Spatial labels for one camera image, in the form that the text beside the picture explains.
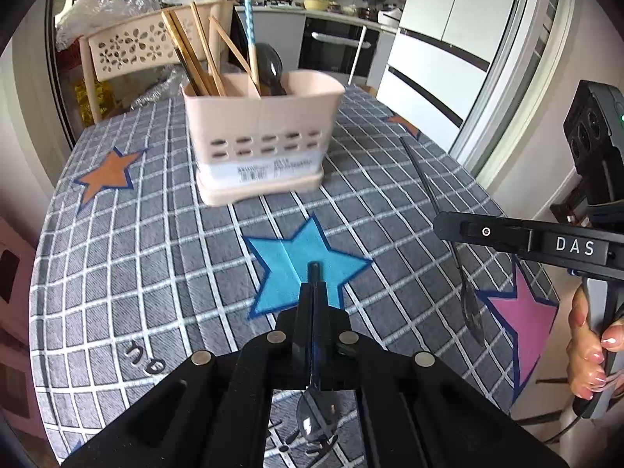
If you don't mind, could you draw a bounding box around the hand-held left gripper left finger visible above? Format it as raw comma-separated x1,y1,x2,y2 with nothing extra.
61,283,315,468

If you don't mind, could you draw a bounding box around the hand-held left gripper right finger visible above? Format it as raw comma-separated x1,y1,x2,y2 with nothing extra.
317,283,542,468

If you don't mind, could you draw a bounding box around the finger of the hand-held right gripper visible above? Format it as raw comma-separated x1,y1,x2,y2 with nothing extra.
434,211,533,255

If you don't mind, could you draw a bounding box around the black spoon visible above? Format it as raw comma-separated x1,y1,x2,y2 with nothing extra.
400,136,488,349
254,43,288,97
295,262,342,454

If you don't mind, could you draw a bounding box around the pink utensil holder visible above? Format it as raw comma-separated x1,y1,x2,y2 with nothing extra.
183,71,346,207

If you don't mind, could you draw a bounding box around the plain wooden chopstick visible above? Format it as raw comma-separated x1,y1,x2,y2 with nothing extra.
209,16,254,81

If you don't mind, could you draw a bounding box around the blue patterned chopstick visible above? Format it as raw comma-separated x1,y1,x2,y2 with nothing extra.
244,0,261,94

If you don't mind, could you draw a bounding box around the dark brown chopstick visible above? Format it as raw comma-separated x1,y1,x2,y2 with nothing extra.
161,10,198,97

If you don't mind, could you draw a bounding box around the person's right hand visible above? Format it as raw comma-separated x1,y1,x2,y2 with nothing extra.
565,283,624,401

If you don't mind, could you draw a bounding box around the grey checked star tablecloth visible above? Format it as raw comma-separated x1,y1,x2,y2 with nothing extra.
29,83,561,468

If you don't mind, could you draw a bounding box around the white fridge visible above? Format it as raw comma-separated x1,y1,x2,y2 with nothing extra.
378,0,525,130

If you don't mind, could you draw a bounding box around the white pole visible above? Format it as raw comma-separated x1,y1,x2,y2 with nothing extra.
347,26,367,87

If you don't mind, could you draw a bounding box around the black built-in oven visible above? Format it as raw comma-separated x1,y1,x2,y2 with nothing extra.
298,16,381,81

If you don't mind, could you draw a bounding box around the crumpled clear plastic wrap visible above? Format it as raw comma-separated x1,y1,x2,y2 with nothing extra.
119,66,191,108

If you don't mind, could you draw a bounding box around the pink furniture piece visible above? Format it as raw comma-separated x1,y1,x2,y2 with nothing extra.
0,214,37,425

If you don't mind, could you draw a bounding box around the yellow packet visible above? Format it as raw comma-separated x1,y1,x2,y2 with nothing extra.
73,78,118,125

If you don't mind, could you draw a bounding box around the white kitchen counter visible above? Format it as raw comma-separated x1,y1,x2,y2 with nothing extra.
234,2,401,35

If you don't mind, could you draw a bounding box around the white door frame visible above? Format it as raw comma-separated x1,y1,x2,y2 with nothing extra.
448,0,578,191

